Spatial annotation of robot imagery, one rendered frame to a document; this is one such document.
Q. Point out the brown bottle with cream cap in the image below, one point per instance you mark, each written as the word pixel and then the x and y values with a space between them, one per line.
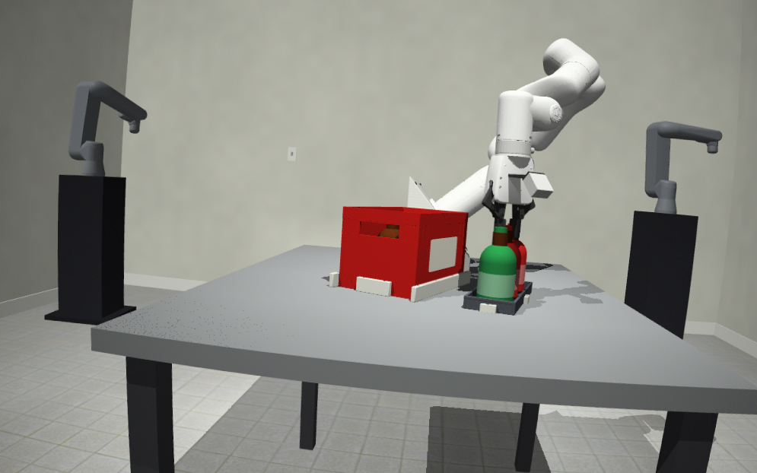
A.
pixel 391 231

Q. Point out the green bottle with pale green label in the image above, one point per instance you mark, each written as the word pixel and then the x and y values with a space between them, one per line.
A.
pixel 497 269

